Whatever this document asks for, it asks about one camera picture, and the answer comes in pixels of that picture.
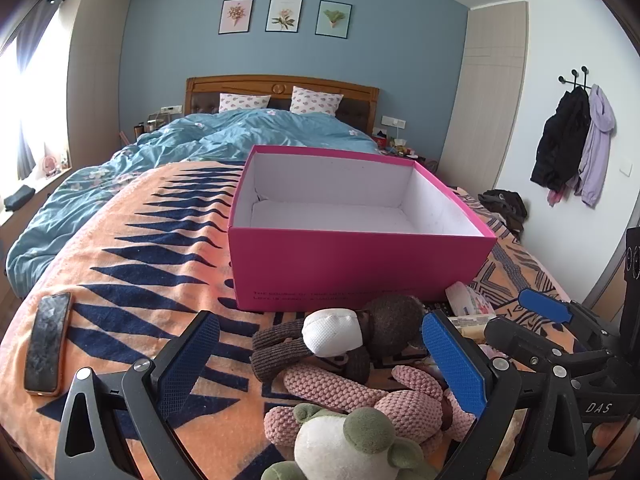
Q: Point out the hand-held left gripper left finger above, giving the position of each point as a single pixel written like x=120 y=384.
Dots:
x=187 y=365

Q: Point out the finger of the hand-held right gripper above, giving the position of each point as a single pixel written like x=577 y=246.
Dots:
x=545 y=306
x=520 y=340

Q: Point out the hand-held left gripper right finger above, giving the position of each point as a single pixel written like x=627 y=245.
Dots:
x=452 y=365

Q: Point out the brown monkey plush toy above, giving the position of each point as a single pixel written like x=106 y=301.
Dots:
x=390 y=315

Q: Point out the pink knitted plush toy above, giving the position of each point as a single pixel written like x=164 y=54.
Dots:
x=340 y=390

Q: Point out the green frog plush toy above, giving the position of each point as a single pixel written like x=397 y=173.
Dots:
x=330 y=445

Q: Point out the pink cardboard box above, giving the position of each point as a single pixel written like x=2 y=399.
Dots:
x=350 y=260

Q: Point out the beige cream tube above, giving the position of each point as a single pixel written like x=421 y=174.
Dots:
x=470 y=327

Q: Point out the white plastic packet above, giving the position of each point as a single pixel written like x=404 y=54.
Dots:
x=462 y=297

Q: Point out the pile of dark clothes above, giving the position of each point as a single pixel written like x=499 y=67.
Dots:
x=505 y=207

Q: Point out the pink garment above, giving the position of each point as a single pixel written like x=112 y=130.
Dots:
x=554 y=197

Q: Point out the orange patterned blanket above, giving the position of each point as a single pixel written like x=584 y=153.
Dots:
x=150 y=240

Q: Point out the smartphone with dark screen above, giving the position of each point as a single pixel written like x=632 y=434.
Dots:
x=47 y=345

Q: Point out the lilac hoodie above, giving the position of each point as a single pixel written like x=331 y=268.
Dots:
x=597 y=155

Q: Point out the black jacket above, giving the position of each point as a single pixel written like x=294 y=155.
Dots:
x=560 y=145

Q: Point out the cluttered wooden nightstand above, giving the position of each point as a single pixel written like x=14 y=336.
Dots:
x=400 y=147

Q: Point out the beige wardrobe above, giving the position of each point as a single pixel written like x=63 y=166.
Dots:
x=485 y=95

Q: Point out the black coat hook rack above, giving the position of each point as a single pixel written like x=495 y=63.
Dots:
x=575 y=79

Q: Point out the blue floral duvet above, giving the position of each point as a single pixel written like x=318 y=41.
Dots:
x=225 y=135

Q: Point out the dark pouch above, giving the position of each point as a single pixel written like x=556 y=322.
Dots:
x=19 y=197

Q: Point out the small pink fan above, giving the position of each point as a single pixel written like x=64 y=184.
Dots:
x=50 y=166

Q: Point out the white pillow with pink print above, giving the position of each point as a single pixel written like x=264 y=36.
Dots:
x=315 y=101
x=242 y=102

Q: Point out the wooden bed headboard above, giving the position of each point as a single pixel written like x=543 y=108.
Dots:
x=280 y=85

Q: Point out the framed picture teal background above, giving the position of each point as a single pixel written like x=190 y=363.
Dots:
x=334 y=19

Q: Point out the framed picture white background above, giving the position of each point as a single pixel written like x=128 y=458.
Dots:
x=284 y=15

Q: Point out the white wall socket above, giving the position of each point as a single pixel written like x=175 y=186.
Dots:
x=393 y=121
x=171 y=109

